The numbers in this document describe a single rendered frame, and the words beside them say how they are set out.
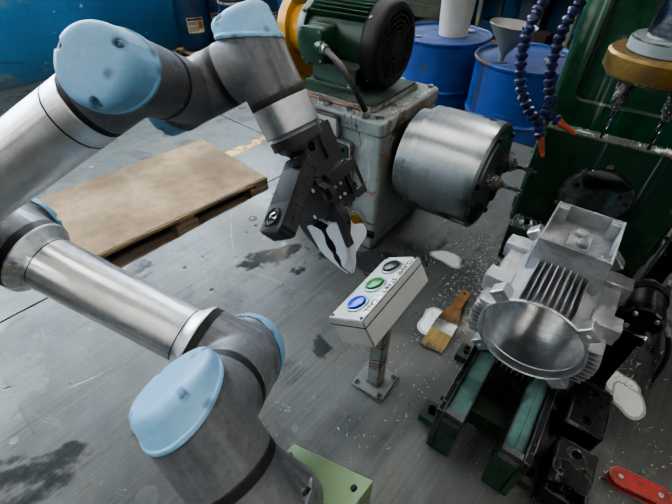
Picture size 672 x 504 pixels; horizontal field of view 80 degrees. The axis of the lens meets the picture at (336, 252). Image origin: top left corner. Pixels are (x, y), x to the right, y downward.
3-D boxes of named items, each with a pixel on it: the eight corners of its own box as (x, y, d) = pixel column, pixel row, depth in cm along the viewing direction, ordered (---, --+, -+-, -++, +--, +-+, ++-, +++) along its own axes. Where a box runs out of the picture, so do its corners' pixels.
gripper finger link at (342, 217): (362, 242, 54) (336, 183, 51) (355, 248, 53) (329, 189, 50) (338, 243, 58) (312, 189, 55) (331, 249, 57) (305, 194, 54)
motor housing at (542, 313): (497, 282, 84) (526, 208, 71) (596, 326, 75) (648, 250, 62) (457, 346, 72) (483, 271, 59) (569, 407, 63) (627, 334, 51)
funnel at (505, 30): (491, 63, 231) (503, 13, 215) (531, 72, 220) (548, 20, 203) (470, 74, 217) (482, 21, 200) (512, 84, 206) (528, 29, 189)
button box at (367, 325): (396, 279, 73) (385, 255, 71) (429, 280, 67) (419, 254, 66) (340, 342, 62) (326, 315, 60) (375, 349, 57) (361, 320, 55)
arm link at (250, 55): (215, 31, 52) (273, 0, 50) (255, 113, 56) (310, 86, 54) (191, 24, 45) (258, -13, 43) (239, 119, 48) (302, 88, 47)
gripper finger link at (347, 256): (383, 255, 60) (360, 200, 56) (361, 277, 56) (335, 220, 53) (368, 255, 62) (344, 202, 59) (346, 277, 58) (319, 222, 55)
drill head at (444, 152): (391, 162, 123) (400, 78, 106) (510, 203, 106) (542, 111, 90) (344, 199, 108) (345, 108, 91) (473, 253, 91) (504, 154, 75)
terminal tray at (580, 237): (543, 233, 72) (558, 200, 67) (608, 257, 67) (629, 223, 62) (521, 270, 64) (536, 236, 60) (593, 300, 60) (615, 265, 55)
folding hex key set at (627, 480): (604, 484, 66) (609, 480, 65) (605, 466, 68) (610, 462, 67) (666, 514, 63) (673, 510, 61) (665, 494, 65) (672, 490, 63)
